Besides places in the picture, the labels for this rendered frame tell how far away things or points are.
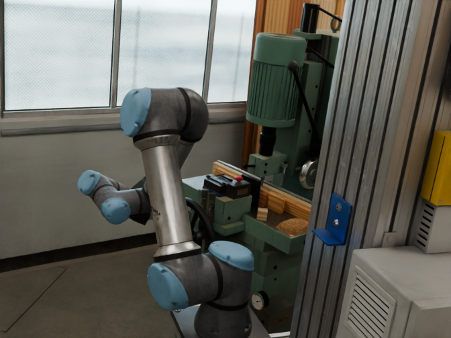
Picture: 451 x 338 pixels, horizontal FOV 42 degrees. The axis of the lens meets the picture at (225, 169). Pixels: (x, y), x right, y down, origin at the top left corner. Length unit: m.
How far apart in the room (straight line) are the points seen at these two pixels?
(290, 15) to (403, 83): 2.73
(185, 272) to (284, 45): 0.94
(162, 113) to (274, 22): 2.31
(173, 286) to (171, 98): 0.44
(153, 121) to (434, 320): 0.77
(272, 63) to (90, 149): 1.59
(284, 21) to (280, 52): 1.69
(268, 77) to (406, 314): 1.20
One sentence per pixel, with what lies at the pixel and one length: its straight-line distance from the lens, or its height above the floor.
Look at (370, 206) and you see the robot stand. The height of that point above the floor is 1.30.
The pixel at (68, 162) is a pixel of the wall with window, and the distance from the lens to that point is 3.35.
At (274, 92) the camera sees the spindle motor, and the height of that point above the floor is 1.32.
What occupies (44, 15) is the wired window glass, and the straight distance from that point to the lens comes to 3.22.
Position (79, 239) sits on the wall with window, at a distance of 3.56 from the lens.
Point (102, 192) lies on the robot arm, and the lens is 1.76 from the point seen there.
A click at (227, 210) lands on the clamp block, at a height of 0.93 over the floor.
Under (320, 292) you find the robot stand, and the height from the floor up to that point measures 1.05.
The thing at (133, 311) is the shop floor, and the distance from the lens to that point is 3.16.
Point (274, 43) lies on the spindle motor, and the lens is 2.03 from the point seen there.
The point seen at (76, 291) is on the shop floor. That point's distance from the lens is 3.32.
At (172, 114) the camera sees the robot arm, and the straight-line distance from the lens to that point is 1.44.
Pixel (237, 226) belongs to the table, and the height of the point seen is 0.87.
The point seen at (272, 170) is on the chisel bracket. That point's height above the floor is 1.02.
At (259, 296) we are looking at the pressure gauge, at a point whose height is 0.68.
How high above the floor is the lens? 1.70
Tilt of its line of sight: 18 degrees down
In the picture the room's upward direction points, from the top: 7 degrees clockwise
